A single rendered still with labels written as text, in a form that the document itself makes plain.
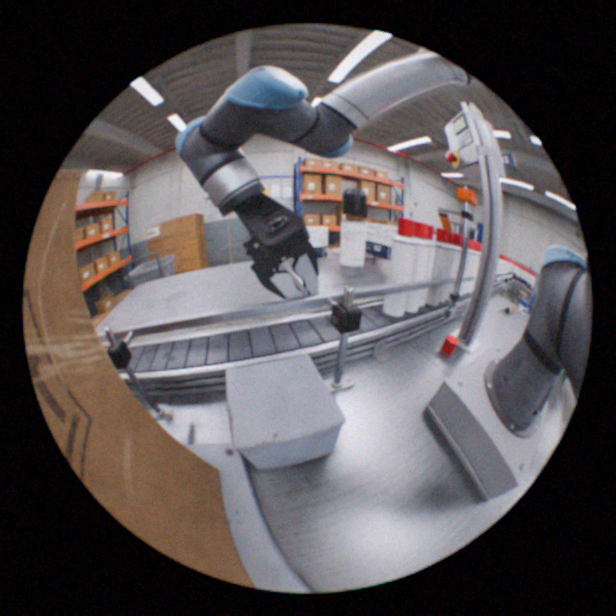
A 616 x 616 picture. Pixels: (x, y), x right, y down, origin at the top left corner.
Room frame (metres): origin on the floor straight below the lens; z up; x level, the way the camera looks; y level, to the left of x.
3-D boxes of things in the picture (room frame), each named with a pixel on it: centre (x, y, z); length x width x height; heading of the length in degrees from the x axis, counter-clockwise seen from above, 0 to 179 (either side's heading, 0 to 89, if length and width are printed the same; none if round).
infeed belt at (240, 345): (0.39, -0.32, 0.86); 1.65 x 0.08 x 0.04; 110
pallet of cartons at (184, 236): (3.13, 2.58, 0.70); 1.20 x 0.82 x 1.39; 109
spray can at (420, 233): (0.36, -0.24, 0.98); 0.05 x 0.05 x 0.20
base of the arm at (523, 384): (0.03, -0.34, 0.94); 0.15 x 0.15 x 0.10
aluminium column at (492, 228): (0.27, -0.41, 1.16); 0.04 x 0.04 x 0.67; 20
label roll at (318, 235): (0.91, 0.00, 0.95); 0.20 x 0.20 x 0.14
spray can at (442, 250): (0.39, -0.33, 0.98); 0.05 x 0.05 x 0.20
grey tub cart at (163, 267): (1.70, 1.92, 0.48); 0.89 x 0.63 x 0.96; 33
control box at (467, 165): (0.35, -0.45, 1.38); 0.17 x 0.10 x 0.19; 165
